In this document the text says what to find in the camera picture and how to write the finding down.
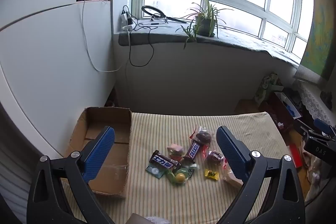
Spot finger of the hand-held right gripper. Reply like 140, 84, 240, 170
294, 120, 319, 138
314, 118, 336, 138

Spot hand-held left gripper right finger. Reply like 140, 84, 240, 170
216, 126, 306, 224

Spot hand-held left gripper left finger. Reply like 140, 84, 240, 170
26, 126, 116, 224

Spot brown cardboard box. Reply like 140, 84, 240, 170
63, 106, 132, 199

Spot round chocolate candy red ends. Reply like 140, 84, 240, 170
202, 147, 229, 169

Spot beige packet with pink print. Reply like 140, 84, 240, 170
222, 161, 244, 189

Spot yellow candy packet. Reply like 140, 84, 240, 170
204, 169, 220, 181

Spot dark cake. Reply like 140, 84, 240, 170
189, 125, 212, 147

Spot brown chocolate bar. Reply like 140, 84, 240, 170
149, 150, 181, 170
183, 139, 202, 164

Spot small green candy packet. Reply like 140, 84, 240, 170
184, 164, 199, 178

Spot teal round candy packet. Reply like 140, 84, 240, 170
146, 165, 166, 179

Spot yellow ball candy green wrapper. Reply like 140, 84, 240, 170
166, 166, 190, 185

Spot pink snack packet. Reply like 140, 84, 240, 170
167, 143, 184, 155

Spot white and blue carton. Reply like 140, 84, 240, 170
274, 93, 302, 119

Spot red box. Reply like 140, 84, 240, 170
287, 144, 302, 169

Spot white lace cloth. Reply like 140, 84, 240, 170
299, 81, 331, 119

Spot green patterned bag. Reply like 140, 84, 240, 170
253, 72, 284, 106

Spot striped beige table cloth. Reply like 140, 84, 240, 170
62, 112, 298, 224

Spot white ribbed shutter door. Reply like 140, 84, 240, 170
0, 145, 34, 214

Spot white cabinet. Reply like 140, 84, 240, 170
0, 0, 117, 161

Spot potted spider plant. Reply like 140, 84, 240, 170
176, 0, 234, 49

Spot white power adapter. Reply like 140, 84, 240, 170
120, 10, 134, 31

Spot wall map poster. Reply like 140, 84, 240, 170
294, 0, 336, 83

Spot black cable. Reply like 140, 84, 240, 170
123, 5, 159, 67

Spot white cable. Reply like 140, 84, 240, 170
81, 0, 132, 72

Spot black ring light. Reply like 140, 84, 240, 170
141, 5, 187, 24

